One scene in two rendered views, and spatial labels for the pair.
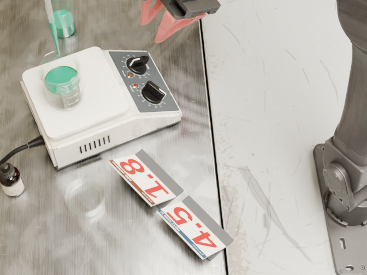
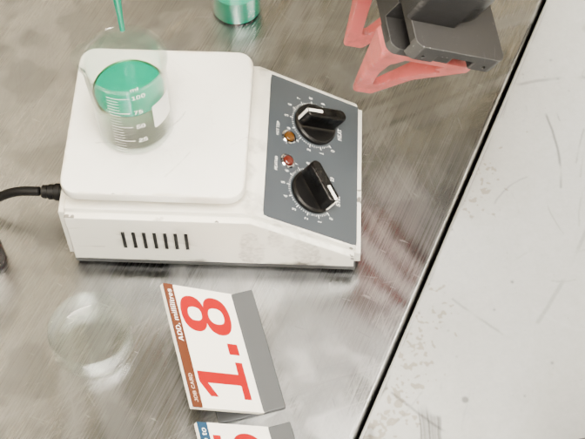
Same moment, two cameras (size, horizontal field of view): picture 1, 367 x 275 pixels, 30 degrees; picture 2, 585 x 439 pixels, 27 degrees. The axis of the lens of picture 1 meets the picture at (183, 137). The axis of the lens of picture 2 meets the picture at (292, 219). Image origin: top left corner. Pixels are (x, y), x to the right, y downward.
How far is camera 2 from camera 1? 0.26 m
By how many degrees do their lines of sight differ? 15
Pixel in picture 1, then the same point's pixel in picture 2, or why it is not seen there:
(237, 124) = (467, 325)
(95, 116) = (166, 185)
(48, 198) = (30, 307)
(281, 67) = not seen: outside the picture
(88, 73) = (202, 98)
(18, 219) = not seen: outside the picture
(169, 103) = (341, 224)
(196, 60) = (453, 165)
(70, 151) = (100, 234)
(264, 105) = (543, 310)
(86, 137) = (137, 219)
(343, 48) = not seen: outside the picture
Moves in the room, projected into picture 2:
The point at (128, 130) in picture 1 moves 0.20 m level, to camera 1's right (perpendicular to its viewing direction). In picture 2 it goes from (230, 239) to (504, 379)
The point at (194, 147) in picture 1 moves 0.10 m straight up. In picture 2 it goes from (355, 331) to (363, 258)
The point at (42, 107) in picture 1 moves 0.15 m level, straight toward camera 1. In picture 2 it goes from (82, 126) to (23, 328)
